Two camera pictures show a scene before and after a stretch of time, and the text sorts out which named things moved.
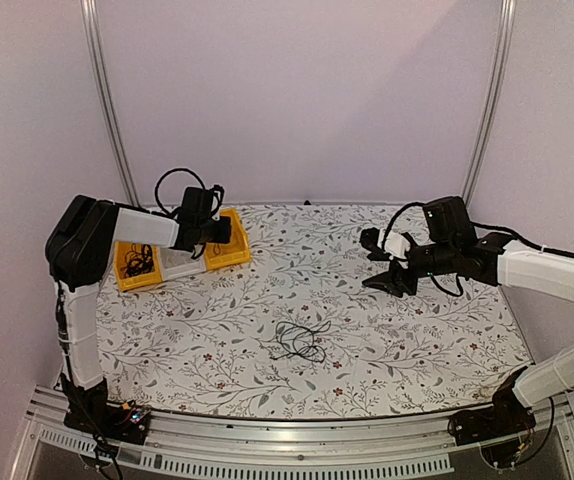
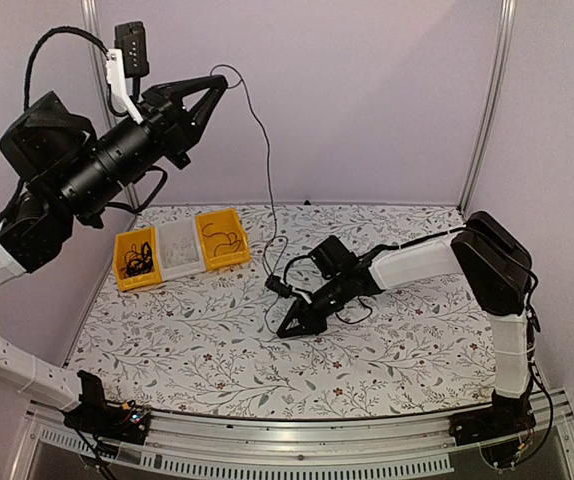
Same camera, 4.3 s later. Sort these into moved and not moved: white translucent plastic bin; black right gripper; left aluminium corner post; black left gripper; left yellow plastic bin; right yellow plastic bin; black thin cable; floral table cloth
Moved: black left gripper; black right gripper
Not moved: right yellow plastic bin; left yellow plastic bin; floral table cloth; black thin cable; white translucent plastic bin; left aluminium corner post
